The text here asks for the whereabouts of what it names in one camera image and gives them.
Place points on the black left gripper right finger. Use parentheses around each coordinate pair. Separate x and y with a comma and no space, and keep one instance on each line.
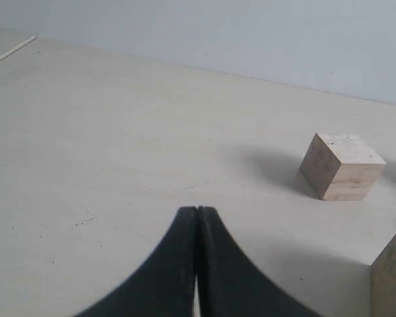
(229,284)

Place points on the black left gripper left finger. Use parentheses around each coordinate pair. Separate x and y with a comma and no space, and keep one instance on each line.
(164,284)

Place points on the medium-small wooden cube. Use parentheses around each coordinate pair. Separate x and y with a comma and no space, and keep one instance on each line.
(341,167)

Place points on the largest wooden cube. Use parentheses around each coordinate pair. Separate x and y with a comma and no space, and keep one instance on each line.
(383,282)

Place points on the thin wooden stick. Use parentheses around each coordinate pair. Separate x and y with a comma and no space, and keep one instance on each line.
(17,47)

